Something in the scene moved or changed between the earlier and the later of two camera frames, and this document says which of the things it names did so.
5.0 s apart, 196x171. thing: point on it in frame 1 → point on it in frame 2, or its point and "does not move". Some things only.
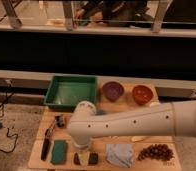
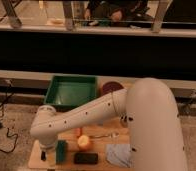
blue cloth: [120, 154] does not move
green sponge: [59, 152] does not move
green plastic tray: [65, 91] does not move
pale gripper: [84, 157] → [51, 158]
